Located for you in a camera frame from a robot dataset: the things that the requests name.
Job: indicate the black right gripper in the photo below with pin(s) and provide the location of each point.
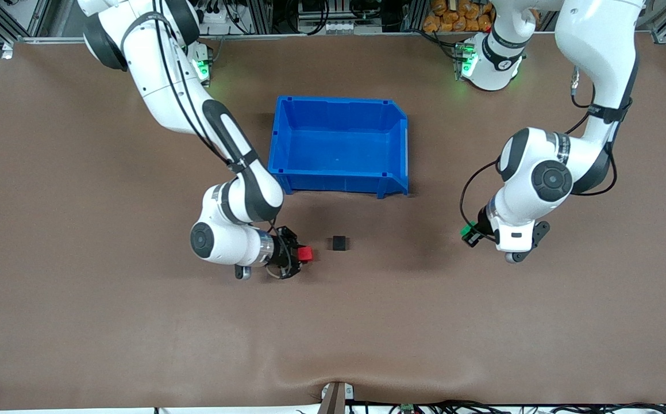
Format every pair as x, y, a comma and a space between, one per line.
281, 252

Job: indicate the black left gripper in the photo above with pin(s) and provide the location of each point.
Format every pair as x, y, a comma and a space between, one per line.
483, 219

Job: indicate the small green cube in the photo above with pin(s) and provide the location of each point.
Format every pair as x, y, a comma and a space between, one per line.
469, 231

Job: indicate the small red cube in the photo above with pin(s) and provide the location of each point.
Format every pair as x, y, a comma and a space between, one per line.
305, 255

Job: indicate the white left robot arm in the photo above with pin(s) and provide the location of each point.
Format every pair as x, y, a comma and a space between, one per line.
539, 184

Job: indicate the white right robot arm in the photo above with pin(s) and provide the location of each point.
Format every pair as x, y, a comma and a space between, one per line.
166, 98

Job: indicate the small black cube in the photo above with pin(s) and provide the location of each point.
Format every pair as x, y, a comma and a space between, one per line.
339, 243

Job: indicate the blue plastic storage bin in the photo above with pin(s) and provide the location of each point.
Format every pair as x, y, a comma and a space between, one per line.
338, 149

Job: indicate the metal table clamp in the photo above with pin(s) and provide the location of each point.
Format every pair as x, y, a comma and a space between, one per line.
337, 397

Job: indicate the brown table mat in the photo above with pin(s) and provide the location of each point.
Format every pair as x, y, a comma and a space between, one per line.
137, 345

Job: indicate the small green circuit board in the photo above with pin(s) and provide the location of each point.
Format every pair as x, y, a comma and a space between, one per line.
406, 408

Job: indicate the orange packaged goods pile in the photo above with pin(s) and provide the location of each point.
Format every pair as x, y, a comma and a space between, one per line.
459, 16

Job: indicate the white power strip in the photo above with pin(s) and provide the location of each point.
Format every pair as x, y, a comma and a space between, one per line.
216, 20

